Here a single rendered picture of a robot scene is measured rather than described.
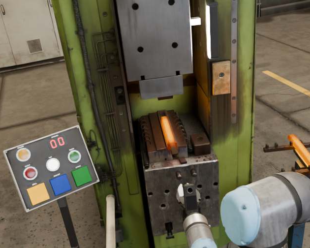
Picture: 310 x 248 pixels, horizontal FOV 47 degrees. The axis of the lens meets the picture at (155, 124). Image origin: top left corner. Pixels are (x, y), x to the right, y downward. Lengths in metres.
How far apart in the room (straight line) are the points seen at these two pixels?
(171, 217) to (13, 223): 1.59
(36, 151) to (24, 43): 5.36
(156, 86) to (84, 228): 1.58
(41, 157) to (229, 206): 1.01
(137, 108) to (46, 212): 1.37
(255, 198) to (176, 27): 0.95
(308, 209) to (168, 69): 0.95
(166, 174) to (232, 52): 0.68
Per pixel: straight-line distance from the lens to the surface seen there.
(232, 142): 2.02
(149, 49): 1.57
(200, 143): 1.82
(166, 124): 1.94
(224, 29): 1.76
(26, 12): 6.81
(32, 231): 3.04
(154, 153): 1.79
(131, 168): 2.00
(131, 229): 2.28
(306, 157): 1.76
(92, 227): 2.89
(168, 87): 1.63
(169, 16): 1.55
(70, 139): 1.65
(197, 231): 1.27
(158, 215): 1.96
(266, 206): 0.80
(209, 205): 1.98
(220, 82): 1.82
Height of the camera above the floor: 1.93
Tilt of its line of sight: 28 degrees down
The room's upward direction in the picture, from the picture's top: 6 degrees counter-clockwise
